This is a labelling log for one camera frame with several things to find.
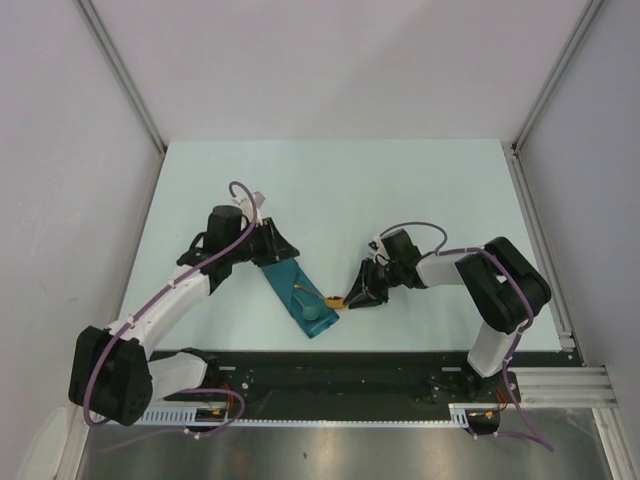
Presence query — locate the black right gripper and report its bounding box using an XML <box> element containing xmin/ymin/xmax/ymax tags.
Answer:
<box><xmin>343</xmin><ymin>256</ymin><xmax>403</xmax><ymax>309</ymax></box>

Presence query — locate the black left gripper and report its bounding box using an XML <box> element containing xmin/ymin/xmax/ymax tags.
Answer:
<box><xmin>227</xmin><ymin>217</ymin><xmax>298</xmax><ymax>267</ymax></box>

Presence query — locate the teal satin napkin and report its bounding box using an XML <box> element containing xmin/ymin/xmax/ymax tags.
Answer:
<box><xmin>262</xmin><ymin>259</ymin><xmax>339</xmax><ymax>339</ymax></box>

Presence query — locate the gold metal spoon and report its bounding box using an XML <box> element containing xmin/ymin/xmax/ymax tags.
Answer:
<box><xmin>294</xmin><ymin>284</ymin><xmax>347</xmax><ymax>310</ymax></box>

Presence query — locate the teal plastic spoon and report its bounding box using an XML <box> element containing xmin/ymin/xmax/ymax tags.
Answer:
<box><xmin>293</xmin><ymin>289</ymin><xmax>320</xmax><ymax>321</ymax></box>

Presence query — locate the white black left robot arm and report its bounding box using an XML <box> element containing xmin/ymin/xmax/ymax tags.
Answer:
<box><xmin>68</xmin><ymin>205</ymin><xmax>300</xmax><ymax>426</ymax></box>

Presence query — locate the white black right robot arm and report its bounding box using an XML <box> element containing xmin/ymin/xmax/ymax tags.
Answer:
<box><xmin>343</xmin><ymin>228</ymin><xmax>552</xmax><ymax>401</ymax></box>

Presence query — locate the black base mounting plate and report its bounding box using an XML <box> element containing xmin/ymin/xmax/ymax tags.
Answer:
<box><xmin>151</xmin><ymin>351</ymin><xmax>578</xmax><ymax>426</ymax></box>

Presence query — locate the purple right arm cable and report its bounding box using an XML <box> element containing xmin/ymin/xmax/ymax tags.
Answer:
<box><xmin>377</xmin><ymin>221</ymin><xmax>555</xmax><ymax>453</ymax></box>

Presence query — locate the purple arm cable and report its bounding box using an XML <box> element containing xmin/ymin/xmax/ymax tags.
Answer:
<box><xmin>82</xmin><ymin>180</ymin><xmax>246</xmax><ymax>454</ymax></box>
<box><xmin>377</xmin><ymin>221</ymin><xmax>555</xmax><ymax>453</ymax></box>

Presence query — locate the white slotted cable duct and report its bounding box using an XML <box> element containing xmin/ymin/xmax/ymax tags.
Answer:
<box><xmin>135</xmin><ymin>406</ymin><xmax>469</xmax><ymax>429</ymax></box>

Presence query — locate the right aluminium side rail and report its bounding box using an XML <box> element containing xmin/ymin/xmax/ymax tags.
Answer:
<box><xmin>501</xmin><ymin>142</ymin><xmax>579</xmax><ymax>351</ymax></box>

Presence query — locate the aluminium front frame rail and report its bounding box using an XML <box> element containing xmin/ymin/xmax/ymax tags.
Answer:
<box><xmin>69</xmin><ymin>365</ymin><xmax>620</xmax><ymax>406</ymax></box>

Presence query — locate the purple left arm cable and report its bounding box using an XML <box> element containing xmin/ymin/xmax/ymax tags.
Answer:
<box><xmin>82</xmin><ymin>180</ymin><xmax>246</xmax><ymax>454</ymax></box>

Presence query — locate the left aluminium corner post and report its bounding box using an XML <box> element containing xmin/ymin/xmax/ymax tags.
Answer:
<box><xmin>73</xmin><ymin>0</ymin><xmax>168</xmax><ymax>157</ymax></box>

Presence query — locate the aluminium corner post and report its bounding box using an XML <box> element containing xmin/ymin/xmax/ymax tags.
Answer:
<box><xmin>73</xmin><ymin>0</ymin><xmax>168</xmax><ymax>157</ymax></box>
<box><xmin>511</xmin><ymin>0</ymin><xmax>609</xmax><ymax>154</ymax></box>

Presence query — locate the right aluminium corner post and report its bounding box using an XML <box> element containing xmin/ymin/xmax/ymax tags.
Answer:
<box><xmin>511</xmin><ymin>0</ymin><xmax>609</xmax><ymax>154</ymax></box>

